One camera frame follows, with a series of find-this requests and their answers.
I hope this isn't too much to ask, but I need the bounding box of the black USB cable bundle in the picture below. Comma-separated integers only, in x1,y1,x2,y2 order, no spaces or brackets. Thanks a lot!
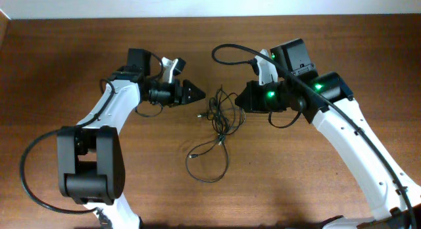
185,86,247,184

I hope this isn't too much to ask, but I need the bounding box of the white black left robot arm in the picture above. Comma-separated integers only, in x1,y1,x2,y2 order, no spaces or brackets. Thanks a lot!
57,48,205,228

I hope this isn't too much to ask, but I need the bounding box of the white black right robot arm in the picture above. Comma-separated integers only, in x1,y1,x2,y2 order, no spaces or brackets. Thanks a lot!
235,39,420,228

